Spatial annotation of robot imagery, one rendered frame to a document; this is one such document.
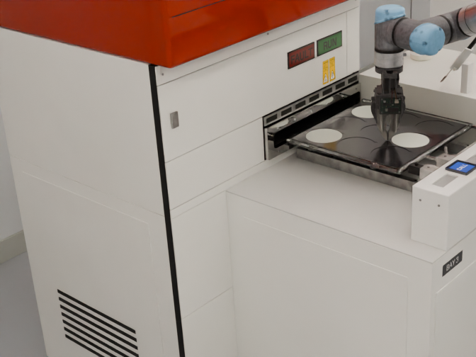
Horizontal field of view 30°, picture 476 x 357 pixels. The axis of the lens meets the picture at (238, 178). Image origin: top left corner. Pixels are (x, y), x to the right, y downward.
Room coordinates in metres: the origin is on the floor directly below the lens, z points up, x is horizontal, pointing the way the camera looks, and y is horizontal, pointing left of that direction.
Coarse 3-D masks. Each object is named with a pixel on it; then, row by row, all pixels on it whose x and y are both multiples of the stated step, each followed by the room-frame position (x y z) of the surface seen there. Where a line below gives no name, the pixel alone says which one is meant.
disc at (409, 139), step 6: (408, 132) 2.23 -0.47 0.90; (396, 138) 2.20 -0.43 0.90; (402, 138) 2.19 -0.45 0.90; (408, 138) 2.19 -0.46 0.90; (414, 138) 2.19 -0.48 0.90; (420, 138) 2.19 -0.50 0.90; (426, 138) 2.18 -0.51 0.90; (402, 144) 2.15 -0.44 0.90; (408, 144) 2.15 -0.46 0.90; (414, 144) 2.15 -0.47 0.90; (420, 144) 2.15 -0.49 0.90
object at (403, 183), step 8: (304, 152) 2.27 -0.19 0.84; (312, 152) 2.25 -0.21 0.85; (320, 152) 2.25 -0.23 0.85; (312, 160) 2.25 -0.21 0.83; (320, 160) 2.23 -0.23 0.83; (328, 160) 2.21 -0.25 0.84; (336, 160) 2.19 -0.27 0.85; (344, 160) 2.19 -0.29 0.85; (336, 168) 2.19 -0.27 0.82; (344, 168) 2.18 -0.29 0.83; (352, 168) 2.16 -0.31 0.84; (360, 168) 2.14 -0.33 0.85; (368, 168) 2.13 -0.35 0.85; (368, 176) 2.12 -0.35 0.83; (376, 176) 2.11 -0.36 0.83; (384, 176) 2.09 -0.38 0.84; (392, 176) 2.07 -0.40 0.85; (400, 176) 2.06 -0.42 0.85; (392, 184) 2.07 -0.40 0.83; (400, 184) 2.05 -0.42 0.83; (408, 184) 2.04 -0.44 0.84
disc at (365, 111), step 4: (356, 108) 2.44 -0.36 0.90; (360, 108) 2.43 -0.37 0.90; (364, 108) 2.43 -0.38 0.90; (368, 108) 2.43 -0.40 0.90; (352, 112) 2.41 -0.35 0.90; (356, 112) 2.41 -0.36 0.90; (360, 112) 2.41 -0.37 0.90; (364, 112) 2.40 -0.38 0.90; (368, 112) 2.40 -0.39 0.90; (360, 116) 2.37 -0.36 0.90; (364, 116) 2.37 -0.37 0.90; (368, 116) 2.37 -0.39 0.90; (372, 116) 2.37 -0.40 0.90
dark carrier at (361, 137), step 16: (320, 128) 2.30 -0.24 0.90; (336, 128) 2.30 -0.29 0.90; (352, 128) 2.29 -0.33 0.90; (368, 128) 2.28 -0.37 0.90; (400, 128) 2.26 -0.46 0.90; (416, 128) 2.26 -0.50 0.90; (432, 128) 2.25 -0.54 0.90; (448, 128) 2.24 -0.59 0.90; (320, 144) 2.19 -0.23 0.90; (336, 144) 2.18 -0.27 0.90; (352, 144) 2.18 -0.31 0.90; (368, 144) 2.17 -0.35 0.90; (384, 144) 2.16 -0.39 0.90; (432, 144) 2.14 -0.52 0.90; (384, 160) 2.07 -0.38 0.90; (400, 160) 2.06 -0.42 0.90
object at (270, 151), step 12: (360, 84) 2.54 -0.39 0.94; (336, 96) 2.45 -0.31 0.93; (360, 96) 2.54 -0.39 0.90; (312, 108) 2.37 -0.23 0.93; (288, 120) 2.29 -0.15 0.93; (264, 132) 2.23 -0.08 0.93; (300, 132) 2.35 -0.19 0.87; (264, 144) 2.23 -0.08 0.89; (276, 144) 2.27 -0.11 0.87; (264, 156) 2.23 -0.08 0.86; (276, 156) 2.25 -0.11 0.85
